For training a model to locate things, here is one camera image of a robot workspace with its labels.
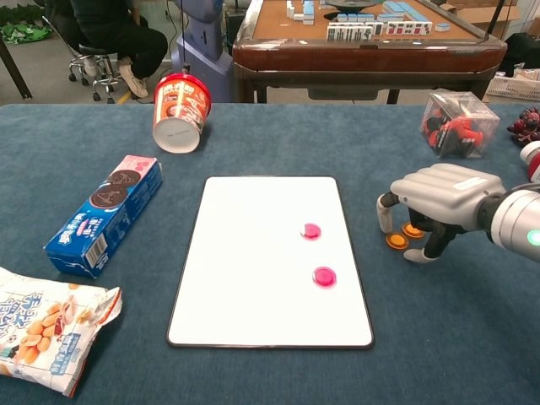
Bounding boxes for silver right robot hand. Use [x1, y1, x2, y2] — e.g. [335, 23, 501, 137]
[376, 163, 506, 263]

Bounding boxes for orange round magnet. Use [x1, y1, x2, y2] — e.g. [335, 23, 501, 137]
[385, 233, 410, 252]
[401, 222, 426, 240]

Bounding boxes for white rectangular board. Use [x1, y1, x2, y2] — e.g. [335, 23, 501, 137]
[166, 175, 375, 350]

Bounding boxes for clear box with red toy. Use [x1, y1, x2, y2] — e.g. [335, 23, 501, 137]
[418, 89, 501, 160]

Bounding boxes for dark red grape bunch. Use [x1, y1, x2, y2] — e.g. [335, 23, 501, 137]
[505, 107, 540, 148]

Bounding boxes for white plastic basket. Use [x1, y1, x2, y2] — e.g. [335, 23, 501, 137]
[484, 74, 540, 102]

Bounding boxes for blue felt tablecloth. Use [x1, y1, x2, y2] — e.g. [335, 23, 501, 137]
[0, 103, 540, 405]

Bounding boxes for black bag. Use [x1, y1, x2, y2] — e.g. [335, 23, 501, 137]
[501, 32, 540, 77]

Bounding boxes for brown mahjong table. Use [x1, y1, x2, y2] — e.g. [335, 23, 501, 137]
[231, 0, 509, 105]

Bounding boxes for red print mahjong tile row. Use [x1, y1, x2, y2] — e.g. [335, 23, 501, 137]
[384, 21, 435, 36]

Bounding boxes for black tripod stand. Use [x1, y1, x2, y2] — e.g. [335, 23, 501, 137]
[483, 0, 506, 42]

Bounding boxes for dark print mahjong tile row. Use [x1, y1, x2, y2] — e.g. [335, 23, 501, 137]
[327, 23, 386, 42]

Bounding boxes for blue backed mahjong tile stack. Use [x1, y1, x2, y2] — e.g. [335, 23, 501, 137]
[285, 0, 316, 23]

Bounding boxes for red instant noodle cup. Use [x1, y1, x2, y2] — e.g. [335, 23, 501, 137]
[152, 72, 213, 154]

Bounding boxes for blue machine base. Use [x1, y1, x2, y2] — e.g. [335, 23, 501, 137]
[170, 0, 235, 102]

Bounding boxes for blue cookie box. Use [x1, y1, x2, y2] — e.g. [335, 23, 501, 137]
[43, 154, 165, 279]

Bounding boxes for seated person black clothes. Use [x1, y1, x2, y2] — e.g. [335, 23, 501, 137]
[44, 0, 169, 100]

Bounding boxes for black swivel stool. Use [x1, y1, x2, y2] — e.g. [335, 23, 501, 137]
[41, 14, 127, 105]

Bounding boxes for white snack bag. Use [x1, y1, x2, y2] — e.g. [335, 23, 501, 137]
[0, 266, 123, 398]

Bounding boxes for black metal leg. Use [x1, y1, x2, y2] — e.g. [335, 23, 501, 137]
[0, 37, 33, 101]

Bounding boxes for green fabric pile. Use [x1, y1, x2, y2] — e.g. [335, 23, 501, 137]
[0, 20, 54, 46]

